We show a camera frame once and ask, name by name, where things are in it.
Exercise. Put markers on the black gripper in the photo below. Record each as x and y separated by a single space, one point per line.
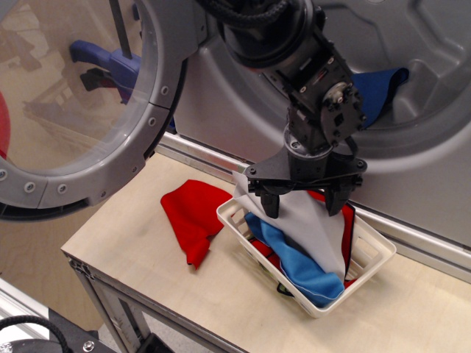
293 168

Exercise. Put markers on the light grey cloth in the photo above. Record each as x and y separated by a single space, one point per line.
305 221

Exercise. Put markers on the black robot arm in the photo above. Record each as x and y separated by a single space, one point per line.
284 41

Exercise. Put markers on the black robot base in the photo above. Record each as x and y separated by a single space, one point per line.
23 331

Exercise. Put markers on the white plastic laundry basket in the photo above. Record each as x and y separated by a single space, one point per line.
369 253

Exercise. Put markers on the grey washing machine front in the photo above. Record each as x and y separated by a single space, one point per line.
418 151

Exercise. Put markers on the grey round machine door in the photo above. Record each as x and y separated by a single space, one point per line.
69 148

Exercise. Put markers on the red cloth with black trim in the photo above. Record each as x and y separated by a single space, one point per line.
346 245

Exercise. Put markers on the light blue cloth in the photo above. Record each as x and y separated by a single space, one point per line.
303 272

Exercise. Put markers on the red cloth on table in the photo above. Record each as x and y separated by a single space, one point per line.
191 210

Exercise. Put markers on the dark blue cloth in drum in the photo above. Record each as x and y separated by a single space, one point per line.
378 88

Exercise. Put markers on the blue clamp behind door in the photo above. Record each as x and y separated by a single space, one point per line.
113 69

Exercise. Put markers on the red object behind door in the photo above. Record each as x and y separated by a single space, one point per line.
5 127

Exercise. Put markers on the aluminium rail under machine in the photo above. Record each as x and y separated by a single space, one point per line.
413 242

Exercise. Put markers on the aluminium table frame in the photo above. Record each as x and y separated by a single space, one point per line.
124 310

